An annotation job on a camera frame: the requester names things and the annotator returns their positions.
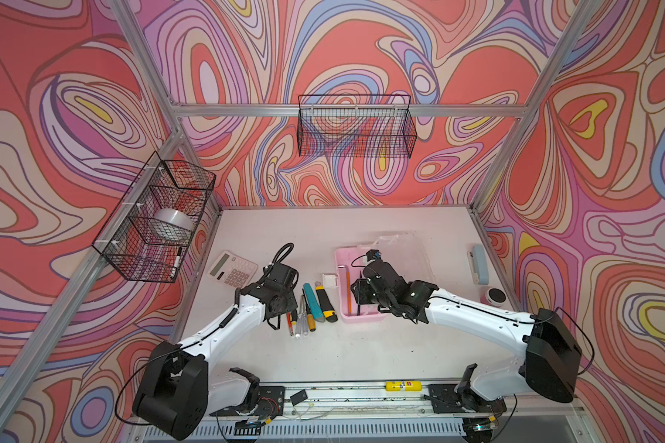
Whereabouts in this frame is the red sleeve hex key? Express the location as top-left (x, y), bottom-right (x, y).
top-left (286, 312), bottom-right (295, 337)

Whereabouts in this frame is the pink plastic tool box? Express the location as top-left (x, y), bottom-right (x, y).
top-left (334, 233), bottom-right (435, 324)

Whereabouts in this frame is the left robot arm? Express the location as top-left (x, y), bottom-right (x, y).
top-left (132, 263), bottom-right (299, 440)

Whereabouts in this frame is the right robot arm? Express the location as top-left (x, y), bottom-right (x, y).
top-left (350, 258), bottom-right (583, 412)

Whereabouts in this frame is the black yellow phillips screwdriver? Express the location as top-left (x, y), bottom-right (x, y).
top-left (289, 310), bottom-right (299, 328)

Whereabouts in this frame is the pink calculator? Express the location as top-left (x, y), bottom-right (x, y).
top-left (208, 250), bottom-right (259, 288)

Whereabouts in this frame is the teal utility knife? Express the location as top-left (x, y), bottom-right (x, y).
top-left (303, 282), bottom-right (325, 322)

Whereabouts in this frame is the black yellow utility knife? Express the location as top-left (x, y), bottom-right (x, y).
top-left (315, 282), bottom-right (338, 323)

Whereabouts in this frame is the blue grey stapler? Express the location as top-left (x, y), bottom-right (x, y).
top-left (468, 245), bottom-right (490, 285)

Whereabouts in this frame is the black marker in basket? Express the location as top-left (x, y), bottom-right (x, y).
top-left (170, 247), bottom-right (183, 281)

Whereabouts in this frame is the yellow label tag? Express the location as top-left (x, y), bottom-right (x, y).
top-left (385, 380), bottom-right (423, 392)

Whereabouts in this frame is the pink round speaker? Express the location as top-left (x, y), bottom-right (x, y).
top-left (480, 287), bottom-right (507, 308)

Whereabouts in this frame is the silver tape roll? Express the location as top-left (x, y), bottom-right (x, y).
top-left (154, 208), bottom-right (194, 231)

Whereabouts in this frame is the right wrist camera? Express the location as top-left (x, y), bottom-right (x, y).
top-left (365, 249), bottom-right (382, 262)

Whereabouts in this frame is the clear handle screwdriver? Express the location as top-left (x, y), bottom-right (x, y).
top-left (294, 295), bottom-right (308, 339)

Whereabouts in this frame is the yellow handle screwdriver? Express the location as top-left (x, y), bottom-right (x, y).
top-left (301, 295), bottom-right (316, 334)

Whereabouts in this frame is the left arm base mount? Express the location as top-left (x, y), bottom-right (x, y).
top-left (210, 385), bottom-right (286, 420)

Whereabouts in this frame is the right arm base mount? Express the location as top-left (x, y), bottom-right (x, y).
top-left (423, 384), bottom-right (507, 415)

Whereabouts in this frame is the black wire basket left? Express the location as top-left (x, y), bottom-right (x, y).
top-left (92, 153), bottom-right (216, 284)

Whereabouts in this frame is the black wire basket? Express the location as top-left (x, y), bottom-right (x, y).
top-left (297, 92), bottom-right (417, 159)
top-left (92, 153), bottom-right (216, 284)

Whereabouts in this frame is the black wire basket back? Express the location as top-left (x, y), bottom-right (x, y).
top-left (297, 92), bottom-right (417, 159)

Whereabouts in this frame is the aluminium front rail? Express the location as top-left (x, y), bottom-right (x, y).
top-left (132, 377), bottom-right (589, 420)

